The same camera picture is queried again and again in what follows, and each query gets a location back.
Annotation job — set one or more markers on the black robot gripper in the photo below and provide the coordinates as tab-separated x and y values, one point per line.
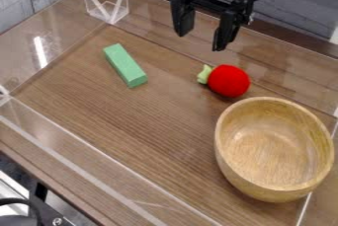
183	13

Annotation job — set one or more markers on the red plush tomato toy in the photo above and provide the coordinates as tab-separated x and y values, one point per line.
224	79

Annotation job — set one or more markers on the green rectangular foam block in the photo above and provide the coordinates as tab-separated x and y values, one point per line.
125	66

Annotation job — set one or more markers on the light wooden bowl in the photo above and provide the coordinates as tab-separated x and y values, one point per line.
274	149

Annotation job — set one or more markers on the black metal table clamp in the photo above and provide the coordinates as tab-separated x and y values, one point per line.
28	210

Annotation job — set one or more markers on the clear acrylic table enclosure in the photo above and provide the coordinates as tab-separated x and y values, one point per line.
127	152

